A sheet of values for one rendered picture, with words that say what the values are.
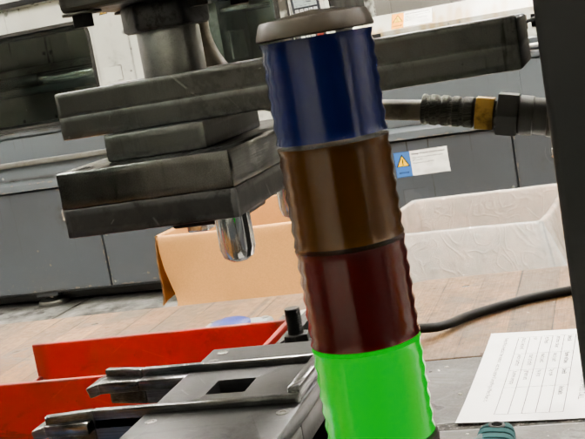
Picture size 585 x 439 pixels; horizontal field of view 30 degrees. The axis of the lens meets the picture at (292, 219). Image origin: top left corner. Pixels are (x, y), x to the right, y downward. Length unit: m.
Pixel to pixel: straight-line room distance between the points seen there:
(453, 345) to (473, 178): 4.20
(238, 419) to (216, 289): 2.42
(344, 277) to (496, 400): 0.50
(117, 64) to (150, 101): 5.12
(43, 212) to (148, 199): 5.47
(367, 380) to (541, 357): 0.57
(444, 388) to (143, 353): 0.27
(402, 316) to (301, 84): 0.08
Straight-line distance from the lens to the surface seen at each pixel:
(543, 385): 0.87
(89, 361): 1.01
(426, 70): 0.57
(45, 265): 6.12
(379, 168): 0.35
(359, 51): 0.35
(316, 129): 0.35
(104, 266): 5.93
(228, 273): 3.02
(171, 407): 0.67
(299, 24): 0.35
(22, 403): 0.92
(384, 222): 0.36
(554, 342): 0.96
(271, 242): 2.96
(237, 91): 0.60
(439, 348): 0.99
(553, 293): 1.11
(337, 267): 0.35
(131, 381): 0.75
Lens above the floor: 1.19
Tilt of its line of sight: 9 degrees down
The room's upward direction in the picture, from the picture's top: 10 degrees counter-clockwise
